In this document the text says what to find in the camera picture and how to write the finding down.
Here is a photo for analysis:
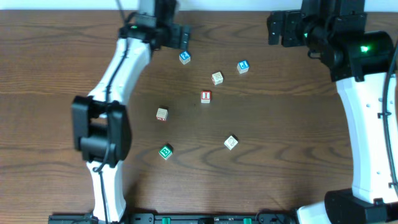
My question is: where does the wooden block red X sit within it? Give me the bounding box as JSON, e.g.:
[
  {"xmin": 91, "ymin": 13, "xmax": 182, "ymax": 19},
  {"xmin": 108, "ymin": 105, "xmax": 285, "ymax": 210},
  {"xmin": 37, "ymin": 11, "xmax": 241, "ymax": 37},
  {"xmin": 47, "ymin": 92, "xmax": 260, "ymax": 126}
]
[{"xmin": 211, "ymin": 72, "xmax": 224, "ymax": 85}]

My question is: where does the red letter I block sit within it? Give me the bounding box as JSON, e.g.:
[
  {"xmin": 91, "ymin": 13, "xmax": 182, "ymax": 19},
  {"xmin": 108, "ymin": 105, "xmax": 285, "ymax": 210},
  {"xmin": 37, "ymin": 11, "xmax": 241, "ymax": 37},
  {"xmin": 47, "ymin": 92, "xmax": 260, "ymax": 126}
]
[{"xmin": 200, "ymin": 91, "xmax": 211, "ymax": 103}]

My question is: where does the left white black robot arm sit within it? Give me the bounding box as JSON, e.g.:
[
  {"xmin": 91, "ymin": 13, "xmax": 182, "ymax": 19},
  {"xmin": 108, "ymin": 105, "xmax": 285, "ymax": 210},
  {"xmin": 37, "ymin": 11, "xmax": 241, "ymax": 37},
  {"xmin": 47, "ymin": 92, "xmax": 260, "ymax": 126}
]
[{"xmin": 71, "ymin": 0, "xmax": 190, "ymax": 223}]

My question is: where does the white wooden letter Q block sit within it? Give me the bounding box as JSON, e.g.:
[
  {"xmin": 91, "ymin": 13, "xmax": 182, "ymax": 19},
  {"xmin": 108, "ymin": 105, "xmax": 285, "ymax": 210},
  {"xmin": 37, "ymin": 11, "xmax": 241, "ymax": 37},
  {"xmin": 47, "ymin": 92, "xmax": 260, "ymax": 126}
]
[{"xmin": 224, "ymin": 135, "xmax": 239, "ymax": 151}]

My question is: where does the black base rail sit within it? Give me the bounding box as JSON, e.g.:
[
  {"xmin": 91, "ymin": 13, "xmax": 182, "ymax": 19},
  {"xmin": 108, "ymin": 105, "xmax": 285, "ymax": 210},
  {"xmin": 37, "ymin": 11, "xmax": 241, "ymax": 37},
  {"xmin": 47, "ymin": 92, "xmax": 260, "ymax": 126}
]
[{"xmin": 47, "ymin": 213, "xmax": 297, "ymax": 224}]

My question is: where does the green letter B block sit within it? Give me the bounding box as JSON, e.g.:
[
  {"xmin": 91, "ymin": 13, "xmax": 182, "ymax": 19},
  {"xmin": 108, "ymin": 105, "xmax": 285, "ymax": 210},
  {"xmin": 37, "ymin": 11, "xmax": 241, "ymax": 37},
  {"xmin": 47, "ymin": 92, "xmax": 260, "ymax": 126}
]
[{"xmin": 159, "ymin": 144, "xmax": 173, "ymax": 160}]

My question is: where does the blue number 2 block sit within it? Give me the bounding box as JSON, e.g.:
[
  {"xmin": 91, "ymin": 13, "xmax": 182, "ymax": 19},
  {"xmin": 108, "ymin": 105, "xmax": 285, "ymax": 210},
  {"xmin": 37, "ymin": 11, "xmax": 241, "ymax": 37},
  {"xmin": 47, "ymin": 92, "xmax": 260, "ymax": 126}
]
[{"xmin": 179, "ymin": 50, "xmax": 191, "ymax": 65}]

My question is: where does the plain wooden block red side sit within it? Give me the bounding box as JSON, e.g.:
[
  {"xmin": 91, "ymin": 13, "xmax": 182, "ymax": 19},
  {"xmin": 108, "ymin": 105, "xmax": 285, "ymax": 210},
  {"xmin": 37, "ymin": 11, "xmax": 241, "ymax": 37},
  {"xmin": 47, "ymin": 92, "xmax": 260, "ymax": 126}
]
[{"xmin": 156, "ymin": 108, "xmax": 169, "ymax": 121}]

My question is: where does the blue letter P block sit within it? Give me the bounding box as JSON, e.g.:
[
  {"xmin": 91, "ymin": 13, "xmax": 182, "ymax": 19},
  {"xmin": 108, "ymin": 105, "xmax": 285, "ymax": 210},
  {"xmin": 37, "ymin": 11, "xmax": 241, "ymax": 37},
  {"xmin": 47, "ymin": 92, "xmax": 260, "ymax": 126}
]
[{"xmin": 237, "ymin": 60, "xmax": 249, "ymax": 74}]

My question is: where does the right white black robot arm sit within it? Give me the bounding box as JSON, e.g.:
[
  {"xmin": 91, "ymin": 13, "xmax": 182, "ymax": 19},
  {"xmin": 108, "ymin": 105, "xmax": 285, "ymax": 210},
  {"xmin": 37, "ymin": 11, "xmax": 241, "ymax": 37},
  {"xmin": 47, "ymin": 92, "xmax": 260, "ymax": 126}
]
[{"xmin": 267, "ymin": 0, "xmax": 397, "ymax": 223}]

